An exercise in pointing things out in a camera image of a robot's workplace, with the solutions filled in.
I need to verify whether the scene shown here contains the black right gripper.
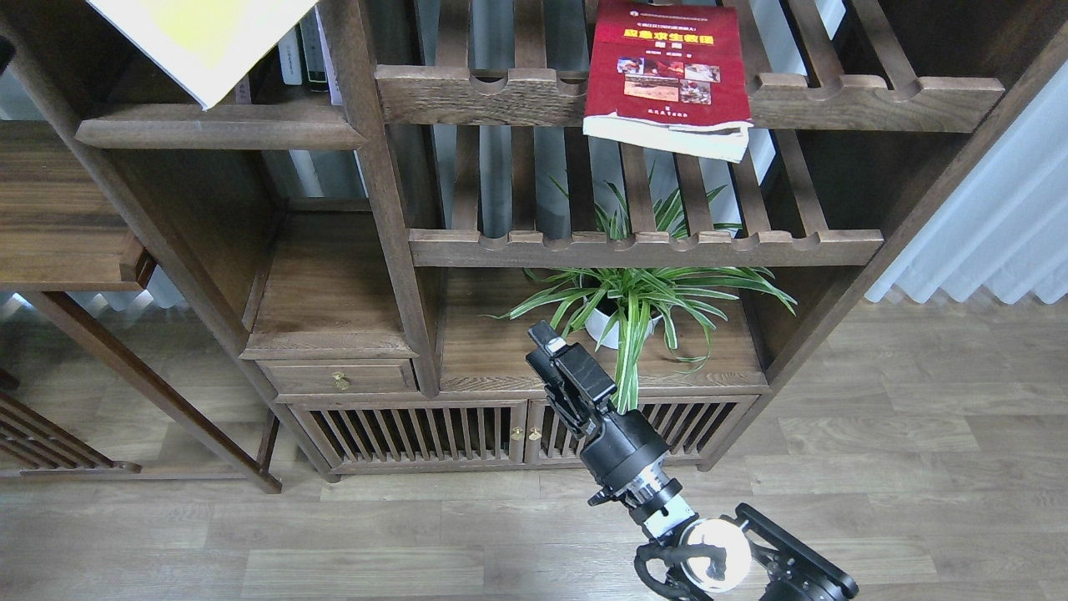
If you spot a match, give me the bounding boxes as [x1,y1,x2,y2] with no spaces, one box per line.
[527,321,673,508]

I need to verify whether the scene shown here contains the yellow green book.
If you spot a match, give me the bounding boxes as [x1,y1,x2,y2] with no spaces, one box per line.
[91,1,315,110]

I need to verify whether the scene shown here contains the maroon book white characters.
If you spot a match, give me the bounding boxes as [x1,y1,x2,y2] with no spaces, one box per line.
[234,73,254,105]

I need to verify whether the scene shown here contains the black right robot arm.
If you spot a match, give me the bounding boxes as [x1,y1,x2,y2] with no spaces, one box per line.
[527,322,859,600]

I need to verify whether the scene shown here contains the white plant pot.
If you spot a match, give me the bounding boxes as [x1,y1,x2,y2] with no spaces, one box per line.
[584,306,662,354]

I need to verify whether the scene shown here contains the green spider plant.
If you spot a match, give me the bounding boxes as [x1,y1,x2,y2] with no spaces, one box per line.
[488,171,797,418]

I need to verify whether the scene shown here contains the dark wooden bookshelf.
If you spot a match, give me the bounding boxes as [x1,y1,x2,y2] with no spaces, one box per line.
[3,1,1065,480]

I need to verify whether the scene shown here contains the brass drawer knob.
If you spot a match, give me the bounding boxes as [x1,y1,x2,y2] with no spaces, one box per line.
[331,371,351,391]

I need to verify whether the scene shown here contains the red book with photos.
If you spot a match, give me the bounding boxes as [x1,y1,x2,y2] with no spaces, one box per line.
[582,1,752,163]

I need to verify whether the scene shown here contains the pale upright book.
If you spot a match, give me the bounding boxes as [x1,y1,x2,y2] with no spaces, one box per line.
[318,23,344,106]

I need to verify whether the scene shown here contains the dark upright book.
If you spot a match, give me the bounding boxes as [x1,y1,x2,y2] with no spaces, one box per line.
[299,7,329,91]

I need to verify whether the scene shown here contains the white upright book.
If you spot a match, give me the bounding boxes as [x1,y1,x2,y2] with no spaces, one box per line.
[277,26,304,85]

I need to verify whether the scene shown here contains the white curtain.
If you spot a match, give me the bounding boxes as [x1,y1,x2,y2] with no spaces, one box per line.
[866,66,1067,304]

